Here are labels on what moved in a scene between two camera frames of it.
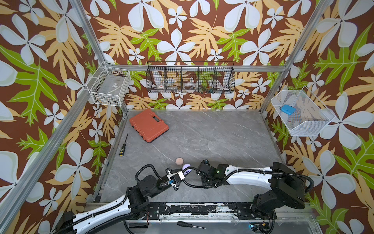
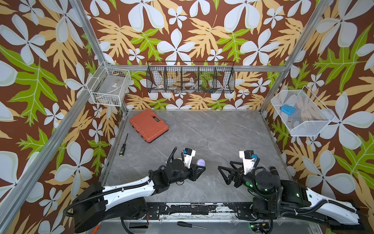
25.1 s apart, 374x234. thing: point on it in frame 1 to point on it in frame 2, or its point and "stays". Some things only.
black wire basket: (191, 77) stays
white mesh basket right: (301, 112) stays
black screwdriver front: (189, 225) stays
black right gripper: (203, 185) to (238, 175)
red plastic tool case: (149, 125) stays
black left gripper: (178, 178) to (194, 174)
